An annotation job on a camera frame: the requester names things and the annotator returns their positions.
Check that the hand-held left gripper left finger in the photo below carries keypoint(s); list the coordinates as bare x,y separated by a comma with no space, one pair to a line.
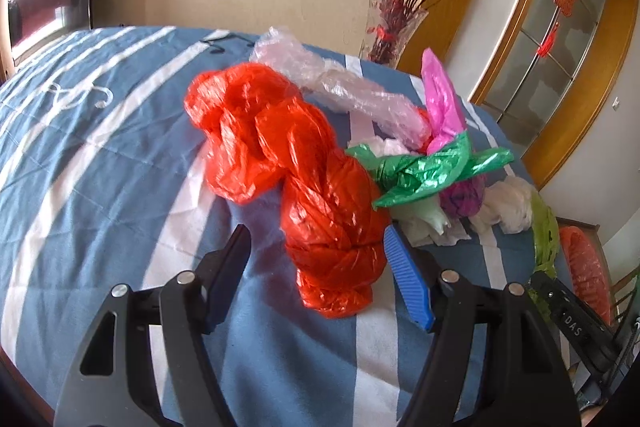
227,277

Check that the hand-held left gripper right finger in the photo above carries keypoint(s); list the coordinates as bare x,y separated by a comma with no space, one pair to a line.
407,277

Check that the bin with orange liner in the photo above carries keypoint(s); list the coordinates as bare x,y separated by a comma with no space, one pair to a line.
585,267

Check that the large red plastic bag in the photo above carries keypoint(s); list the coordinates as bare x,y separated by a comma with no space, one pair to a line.
310,187

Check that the clear plastic bag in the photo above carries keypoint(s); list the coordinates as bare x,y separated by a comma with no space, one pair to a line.
350,92

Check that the white plastic bag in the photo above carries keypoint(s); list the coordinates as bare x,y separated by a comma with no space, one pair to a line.
390,147
505,207
425,222

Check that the light green plastic bag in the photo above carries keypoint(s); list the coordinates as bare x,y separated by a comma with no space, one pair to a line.
545,232

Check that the magenta plastic bag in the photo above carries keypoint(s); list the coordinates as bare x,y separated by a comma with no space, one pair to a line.
462,199

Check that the blue striped bedsheet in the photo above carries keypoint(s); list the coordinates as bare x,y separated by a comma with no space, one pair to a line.
100,187

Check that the pink plastic bag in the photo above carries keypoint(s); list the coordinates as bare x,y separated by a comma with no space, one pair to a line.
440,107

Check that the clear glass vase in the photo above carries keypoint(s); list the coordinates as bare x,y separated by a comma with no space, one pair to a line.
395,32

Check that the glass door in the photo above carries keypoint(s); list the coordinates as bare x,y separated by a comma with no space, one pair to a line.
550,77

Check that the long red paper decoration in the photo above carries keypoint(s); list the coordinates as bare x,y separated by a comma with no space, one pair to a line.
548,41

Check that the wooden door frame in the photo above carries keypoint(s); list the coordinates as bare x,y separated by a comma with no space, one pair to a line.
585,127

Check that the white wall switch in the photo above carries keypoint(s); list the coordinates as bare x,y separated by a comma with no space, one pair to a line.
617,104

